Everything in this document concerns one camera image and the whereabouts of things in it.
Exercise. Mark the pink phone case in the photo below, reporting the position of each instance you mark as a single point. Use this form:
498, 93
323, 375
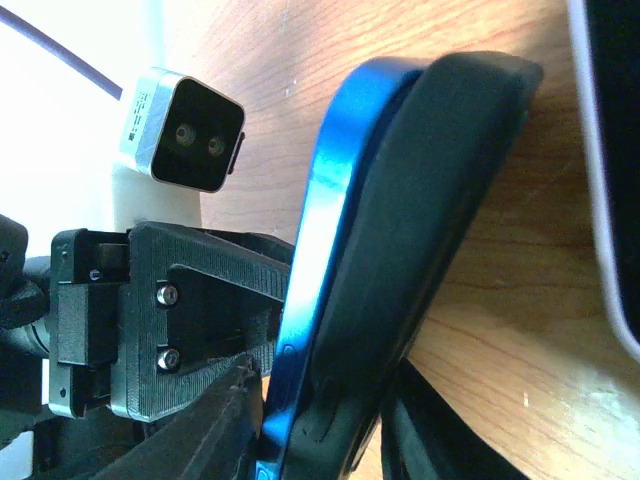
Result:
595, 162

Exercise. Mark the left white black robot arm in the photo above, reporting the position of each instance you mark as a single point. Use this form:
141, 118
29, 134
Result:
25, 306

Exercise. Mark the black phone case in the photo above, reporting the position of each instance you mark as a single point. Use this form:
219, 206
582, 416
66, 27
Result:
353, 126
427, 180

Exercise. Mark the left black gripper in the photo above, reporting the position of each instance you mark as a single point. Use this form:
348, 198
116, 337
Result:
180, 328

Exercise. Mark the dark maroon cased phone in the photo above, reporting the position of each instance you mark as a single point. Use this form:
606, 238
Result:
613, 28

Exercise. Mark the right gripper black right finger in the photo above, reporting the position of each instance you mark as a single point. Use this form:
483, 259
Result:
422, 437

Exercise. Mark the black phone case front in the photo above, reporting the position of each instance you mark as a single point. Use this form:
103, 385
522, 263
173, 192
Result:
427, 180

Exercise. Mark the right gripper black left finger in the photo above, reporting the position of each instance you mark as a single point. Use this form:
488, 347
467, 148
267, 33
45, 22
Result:
215, 437

